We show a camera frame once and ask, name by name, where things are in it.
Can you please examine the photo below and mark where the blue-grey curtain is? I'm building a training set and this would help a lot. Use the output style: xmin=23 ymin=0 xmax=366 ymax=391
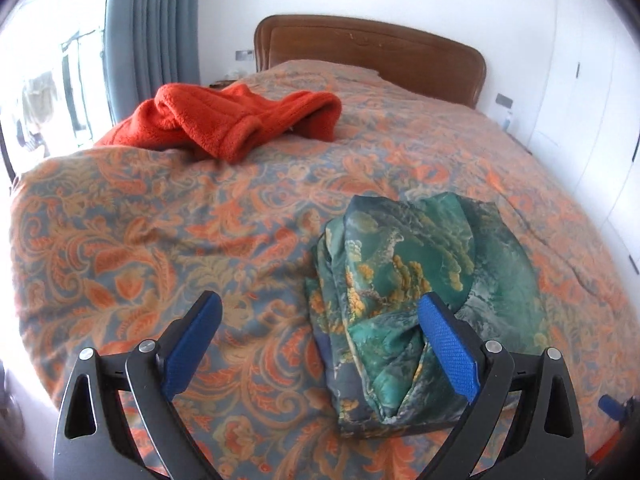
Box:
xmin=103 ymin=0 xmax=200 ymax=122

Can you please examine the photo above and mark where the orange fleece garment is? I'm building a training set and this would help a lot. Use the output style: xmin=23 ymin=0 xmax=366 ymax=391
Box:
xmin=96 ymin=84 xmax=342 ymax=164

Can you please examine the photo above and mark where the wall socket left of bed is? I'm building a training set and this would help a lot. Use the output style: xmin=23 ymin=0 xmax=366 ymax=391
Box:
xmin=235 ymin=50 xmax=254 ymax=62

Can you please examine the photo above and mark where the orange floral bed quilt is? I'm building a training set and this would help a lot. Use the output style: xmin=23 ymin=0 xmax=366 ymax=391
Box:
xmin=10 ymin=61 xmax=639 ymax=479

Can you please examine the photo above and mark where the white wardrobe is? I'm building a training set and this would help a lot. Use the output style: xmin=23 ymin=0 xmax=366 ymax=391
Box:
xmin=524 ymin=0 xmax=640 ymax=276

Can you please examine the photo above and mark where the green patterned silk garment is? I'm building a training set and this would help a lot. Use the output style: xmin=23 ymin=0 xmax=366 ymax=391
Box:
xmin=306 ymin=193 xmax=548 ymax=438

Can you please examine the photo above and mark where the brown wooden headboard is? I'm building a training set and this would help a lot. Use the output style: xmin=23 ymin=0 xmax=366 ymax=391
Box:
xmin=254 ymin=14 xmax=486 ymax=108

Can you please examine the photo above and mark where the grey wall switch panel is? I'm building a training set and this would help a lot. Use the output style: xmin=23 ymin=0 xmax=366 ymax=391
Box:
xmin=495 ymin=93 xmax=513 ymax=110

